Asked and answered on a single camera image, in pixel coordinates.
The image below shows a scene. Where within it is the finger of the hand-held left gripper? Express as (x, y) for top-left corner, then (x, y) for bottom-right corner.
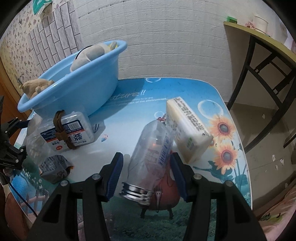
(3, 142), (28, 160)
(7, 119), (28, 136)

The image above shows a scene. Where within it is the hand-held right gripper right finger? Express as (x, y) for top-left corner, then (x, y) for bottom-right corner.
(170, 152), (266, 241)

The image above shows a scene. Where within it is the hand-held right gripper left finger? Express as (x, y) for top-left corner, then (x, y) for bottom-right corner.
(28, 152), (124, 241)

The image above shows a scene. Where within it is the clear bottle with metal cap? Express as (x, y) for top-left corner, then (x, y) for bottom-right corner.
(119, 119), (175, 207)

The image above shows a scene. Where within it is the dark snack packet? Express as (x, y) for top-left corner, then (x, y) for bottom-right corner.
(38, 154), (74, 184)

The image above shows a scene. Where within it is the beige plush toy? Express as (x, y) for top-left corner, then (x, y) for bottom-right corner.
(19, 78), (56, 99)

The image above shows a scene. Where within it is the white paper tissue pack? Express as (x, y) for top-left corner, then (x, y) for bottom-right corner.
(165, 96), (214, 164)

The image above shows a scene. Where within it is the clear box with brown band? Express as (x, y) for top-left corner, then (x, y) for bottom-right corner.
(39, 110), (95, 152)

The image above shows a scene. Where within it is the light blue plastic basin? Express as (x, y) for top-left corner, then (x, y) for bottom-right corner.
(17, 40), (128, 117)

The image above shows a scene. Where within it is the white grey plush toy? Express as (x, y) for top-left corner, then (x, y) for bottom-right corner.
(69, 44), (109, 72)

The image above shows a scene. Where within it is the yellow plush toy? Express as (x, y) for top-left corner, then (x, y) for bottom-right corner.
(105, 40), (121, 52)

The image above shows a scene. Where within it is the person's left forearm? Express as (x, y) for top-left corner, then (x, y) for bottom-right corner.
(0, 185), (31, 241)

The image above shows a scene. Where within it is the pink printed bedding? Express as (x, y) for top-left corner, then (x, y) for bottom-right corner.
(260, 185), (296, 241)

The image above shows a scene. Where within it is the side table with black legs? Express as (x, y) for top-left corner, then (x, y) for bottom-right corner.
(223, 21), (296, 153)

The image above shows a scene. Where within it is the white cup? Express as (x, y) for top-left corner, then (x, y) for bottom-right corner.
(254, 15), (269, 34)

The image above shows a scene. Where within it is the dark cable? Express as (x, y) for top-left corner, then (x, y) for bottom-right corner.
(0, 173), (38, 218)

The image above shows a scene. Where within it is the green packet on wall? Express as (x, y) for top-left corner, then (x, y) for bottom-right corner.
(32, 0), (52, 15)

